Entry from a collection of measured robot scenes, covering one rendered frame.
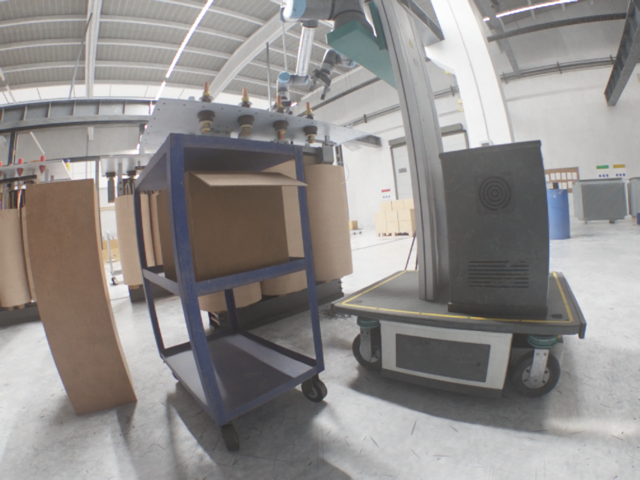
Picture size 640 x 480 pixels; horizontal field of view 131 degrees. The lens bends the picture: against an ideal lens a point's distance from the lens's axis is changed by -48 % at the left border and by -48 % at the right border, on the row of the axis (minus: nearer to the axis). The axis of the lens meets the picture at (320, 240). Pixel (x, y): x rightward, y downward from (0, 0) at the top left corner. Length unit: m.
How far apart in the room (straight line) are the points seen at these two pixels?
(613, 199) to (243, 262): 9.06
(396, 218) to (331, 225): 5.89
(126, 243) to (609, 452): 3.54
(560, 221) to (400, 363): 4.77
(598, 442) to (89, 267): 1.76
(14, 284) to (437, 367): 3.43
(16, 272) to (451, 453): 3.48
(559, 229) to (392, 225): 4.63
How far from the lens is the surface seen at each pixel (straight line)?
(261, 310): 1.91
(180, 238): 0.68
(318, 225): 2.05
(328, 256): 2.07
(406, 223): 7.76
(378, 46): 1.30
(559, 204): 5.48
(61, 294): 1.20
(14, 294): 3.36
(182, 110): 1.67
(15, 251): 3.36
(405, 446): 0.90
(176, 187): 0.69
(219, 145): 0.76
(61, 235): 1.18
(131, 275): 3.15
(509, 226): 0.89
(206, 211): 0.74
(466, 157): 0.91
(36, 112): 10.68
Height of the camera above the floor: 0.66
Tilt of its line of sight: 4 degrees down
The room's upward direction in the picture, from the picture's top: 6 degrees counter-clockwise
